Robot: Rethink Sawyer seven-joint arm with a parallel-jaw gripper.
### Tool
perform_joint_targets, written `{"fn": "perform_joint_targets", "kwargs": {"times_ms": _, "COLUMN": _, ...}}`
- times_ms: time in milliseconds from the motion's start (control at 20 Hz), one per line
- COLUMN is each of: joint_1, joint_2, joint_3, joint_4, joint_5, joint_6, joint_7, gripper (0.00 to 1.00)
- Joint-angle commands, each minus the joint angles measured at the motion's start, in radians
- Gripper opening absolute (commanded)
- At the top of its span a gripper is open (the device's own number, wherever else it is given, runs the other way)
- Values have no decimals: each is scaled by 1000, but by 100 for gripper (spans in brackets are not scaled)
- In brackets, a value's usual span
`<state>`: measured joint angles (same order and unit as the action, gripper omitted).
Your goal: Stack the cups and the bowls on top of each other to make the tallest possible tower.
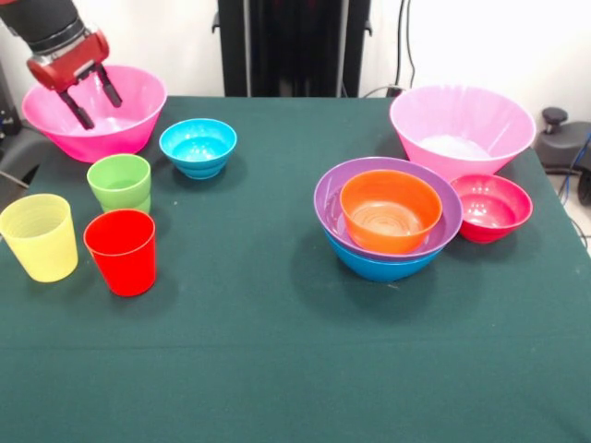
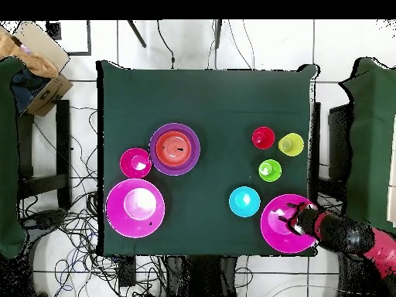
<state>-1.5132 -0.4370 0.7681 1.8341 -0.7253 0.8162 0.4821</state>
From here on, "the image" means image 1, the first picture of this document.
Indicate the orange bowl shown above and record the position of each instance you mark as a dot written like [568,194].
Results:
[390,231]

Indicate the large blue bowl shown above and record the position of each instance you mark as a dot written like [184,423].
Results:
[383,270]

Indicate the dark grey chair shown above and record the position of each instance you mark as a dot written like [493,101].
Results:
[18,152]

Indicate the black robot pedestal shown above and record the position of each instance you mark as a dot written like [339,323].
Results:
[295,46]

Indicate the green cup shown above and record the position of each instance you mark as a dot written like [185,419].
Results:
[117,180]

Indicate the crimson bowl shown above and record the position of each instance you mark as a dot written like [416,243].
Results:
[489,207]

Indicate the black rounded floor base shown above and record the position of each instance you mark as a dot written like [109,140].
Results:
[561,143]

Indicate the large pink bowl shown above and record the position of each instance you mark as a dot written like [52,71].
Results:
[461,157]
[111,145]

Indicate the purple bowl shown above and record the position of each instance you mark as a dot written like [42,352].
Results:
[330,207]

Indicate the small blue bowl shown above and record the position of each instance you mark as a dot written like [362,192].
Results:
[198,143]

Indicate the yellow cup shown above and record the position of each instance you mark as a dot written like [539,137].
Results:
[41,249]

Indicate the dark green tablecloth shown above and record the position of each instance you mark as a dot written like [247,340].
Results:
[258,346]

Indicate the red cup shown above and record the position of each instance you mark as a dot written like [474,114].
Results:
[124,263]

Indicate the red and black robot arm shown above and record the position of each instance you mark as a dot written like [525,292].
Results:
[41,18]

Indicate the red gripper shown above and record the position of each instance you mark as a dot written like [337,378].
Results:
[69,62]

